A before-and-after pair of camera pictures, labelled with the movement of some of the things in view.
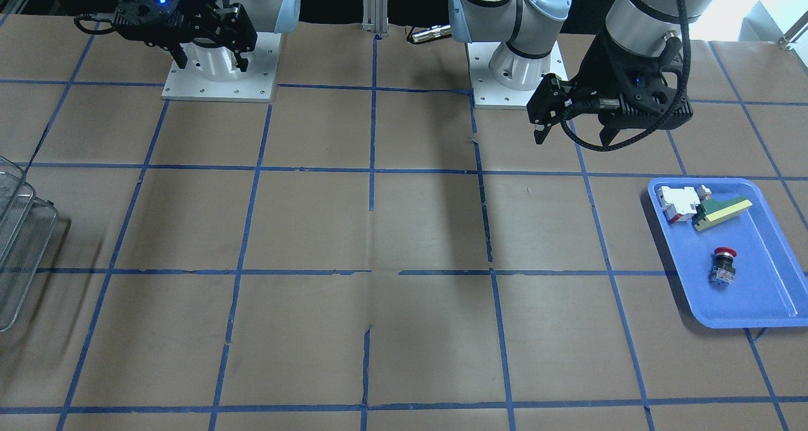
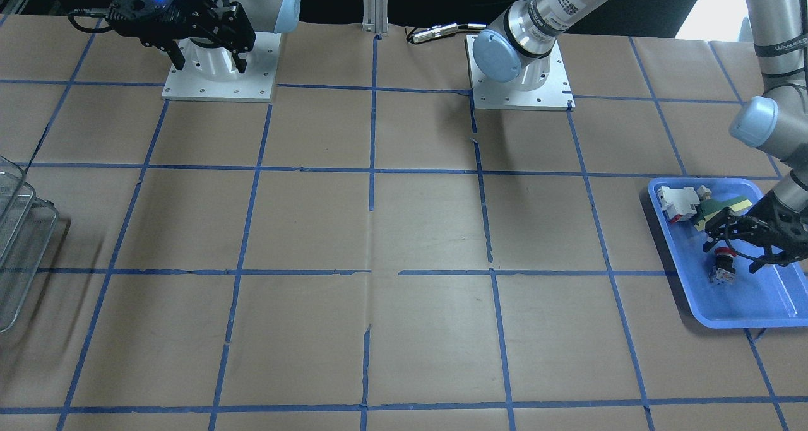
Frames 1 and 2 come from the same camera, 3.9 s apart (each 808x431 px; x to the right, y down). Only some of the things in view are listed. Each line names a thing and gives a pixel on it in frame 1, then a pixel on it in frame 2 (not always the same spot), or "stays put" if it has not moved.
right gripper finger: [237, 34] stays put
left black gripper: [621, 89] -> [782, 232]
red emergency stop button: [723, 272] stays put
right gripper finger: [230, 25] stays put
